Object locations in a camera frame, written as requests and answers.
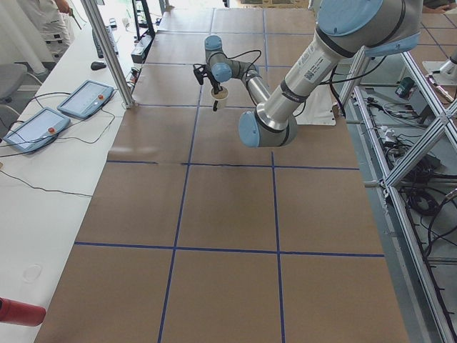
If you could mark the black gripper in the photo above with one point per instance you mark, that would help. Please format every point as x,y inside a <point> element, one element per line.
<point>214,86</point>

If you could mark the white mug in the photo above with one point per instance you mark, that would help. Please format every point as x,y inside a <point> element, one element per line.
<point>221,97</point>

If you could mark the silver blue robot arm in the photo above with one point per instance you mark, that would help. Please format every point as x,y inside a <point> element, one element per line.
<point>381,28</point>

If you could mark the black computer mouse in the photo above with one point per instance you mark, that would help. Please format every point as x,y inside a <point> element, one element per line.
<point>97,65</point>

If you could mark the far teach pendant tablet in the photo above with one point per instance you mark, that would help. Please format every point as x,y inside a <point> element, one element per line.
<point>86,100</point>

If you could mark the teach pendant tablet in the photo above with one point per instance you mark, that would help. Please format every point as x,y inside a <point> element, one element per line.
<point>86,100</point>
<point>35,133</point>

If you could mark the brown paper table cover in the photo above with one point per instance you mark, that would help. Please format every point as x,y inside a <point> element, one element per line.
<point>193,237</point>

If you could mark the person in white clothes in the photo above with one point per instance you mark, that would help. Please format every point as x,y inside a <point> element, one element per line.
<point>54,26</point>

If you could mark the near teach pendant tablet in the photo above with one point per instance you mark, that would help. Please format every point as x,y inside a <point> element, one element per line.
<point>35,133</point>

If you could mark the green power box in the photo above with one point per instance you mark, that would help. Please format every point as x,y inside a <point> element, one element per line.
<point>404,87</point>

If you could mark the grey office chair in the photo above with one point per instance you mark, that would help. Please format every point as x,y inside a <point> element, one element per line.
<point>12,77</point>

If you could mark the red cylinder bottle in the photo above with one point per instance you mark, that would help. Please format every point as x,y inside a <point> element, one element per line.
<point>19,313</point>

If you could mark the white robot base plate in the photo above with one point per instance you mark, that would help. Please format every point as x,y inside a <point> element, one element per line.
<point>318,109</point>

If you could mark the aluminium frame post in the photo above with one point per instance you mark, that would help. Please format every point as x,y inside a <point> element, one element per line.
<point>97,24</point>

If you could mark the aluminium truss frame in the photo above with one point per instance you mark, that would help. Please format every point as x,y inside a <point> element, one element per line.
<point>407,150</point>

